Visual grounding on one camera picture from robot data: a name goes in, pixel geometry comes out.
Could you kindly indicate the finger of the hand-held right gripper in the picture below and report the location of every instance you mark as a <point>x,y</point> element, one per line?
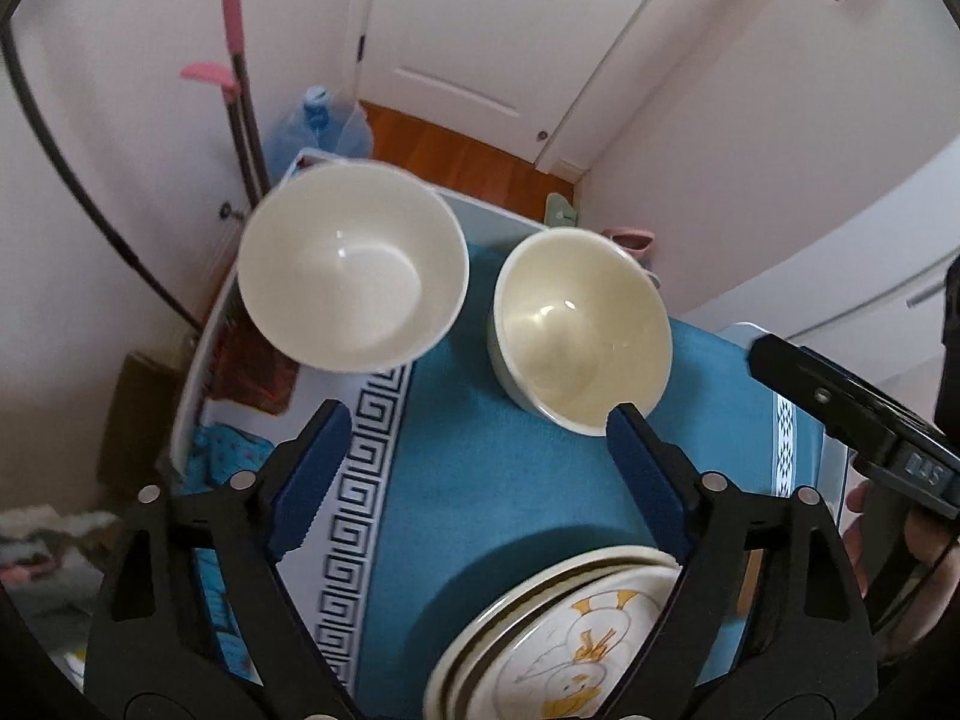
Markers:
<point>817,390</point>
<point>951,337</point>

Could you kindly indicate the cream bowl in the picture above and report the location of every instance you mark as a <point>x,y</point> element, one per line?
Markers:
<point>577,330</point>

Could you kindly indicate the white wardrobe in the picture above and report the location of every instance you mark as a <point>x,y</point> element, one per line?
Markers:
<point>787,165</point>

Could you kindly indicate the green slipper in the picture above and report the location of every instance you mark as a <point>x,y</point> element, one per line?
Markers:
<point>561,211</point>

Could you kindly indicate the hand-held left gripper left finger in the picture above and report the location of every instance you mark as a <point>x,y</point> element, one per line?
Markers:
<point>311,480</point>

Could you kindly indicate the black door hinge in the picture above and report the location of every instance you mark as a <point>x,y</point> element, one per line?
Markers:
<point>360,47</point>

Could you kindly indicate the black clothes rack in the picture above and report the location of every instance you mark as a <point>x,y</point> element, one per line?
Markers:
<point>75,187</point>

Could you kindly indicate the blue water bottle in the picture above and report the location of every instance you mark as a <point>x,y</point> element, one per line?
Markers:
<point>315,131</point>

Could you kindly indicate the crumpled pale cloth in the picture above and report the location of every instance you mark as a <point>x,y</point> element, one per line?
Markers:
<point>52,547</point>

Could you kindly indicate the pink slipper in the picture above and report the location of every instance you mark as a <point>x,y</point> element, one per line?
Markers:
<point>628,241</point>

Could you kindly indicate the duck print plate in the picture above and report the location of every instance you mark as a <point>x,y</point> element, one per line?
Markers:
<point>555,656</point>

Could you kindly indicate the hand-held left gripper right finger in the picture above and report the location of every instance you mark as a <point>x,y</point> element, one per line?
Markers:
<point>649,484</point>

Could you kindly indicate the metal wall door stop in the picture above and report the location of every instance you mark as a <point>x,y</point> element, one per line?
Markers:
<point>225,211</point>

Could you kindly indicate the white deep bowl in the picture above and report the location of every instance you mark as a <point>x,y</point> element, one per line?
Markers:
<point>337,277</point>

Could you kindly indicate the brown cardboard box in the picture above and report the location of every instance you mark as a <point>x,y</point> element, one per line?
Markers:
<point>142,420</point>

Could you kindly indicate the white panelled door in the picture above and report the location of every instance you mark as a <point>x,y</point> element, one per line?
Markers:
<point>480,15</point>

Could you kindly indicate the plain white plate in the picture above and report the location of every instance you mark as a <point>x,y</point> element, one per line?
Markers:
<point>437,690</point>

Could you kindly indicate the blue patterned tablecloth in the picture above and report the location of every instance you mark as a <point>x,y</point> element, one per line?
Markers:
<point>480,480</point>

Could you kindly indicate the person's right hand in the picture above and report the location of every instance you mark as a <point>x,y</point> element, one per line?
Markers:
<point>934,570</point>

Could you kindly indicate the red-brown patterned cloth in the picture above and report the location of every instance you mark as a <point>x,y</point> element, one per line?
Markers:
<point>251,367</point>

